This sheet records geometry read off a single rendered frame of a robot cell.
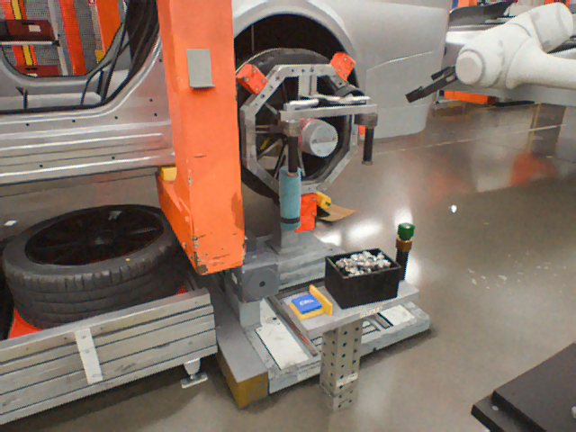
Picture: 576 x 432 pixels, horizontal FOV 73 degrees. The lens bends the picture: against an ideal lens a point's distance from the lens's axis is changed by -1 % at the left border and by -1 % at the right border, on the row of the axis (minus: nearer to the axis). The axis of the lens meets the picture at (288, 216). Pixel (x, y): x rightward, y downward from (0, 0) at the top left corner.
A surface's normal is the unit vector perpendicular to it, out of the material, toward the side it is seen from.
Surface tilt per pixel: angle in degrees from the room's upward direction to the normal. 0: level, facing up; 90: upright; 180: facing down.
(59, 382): 90
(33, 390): 90
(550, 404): 3
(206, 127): 90
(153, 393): 0
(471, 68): 103
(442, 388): 0
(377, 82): 90
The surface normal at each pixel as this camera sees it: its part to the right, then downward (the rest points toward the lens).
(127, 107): 0.45, 0.36
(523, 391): 0.03, -0.93
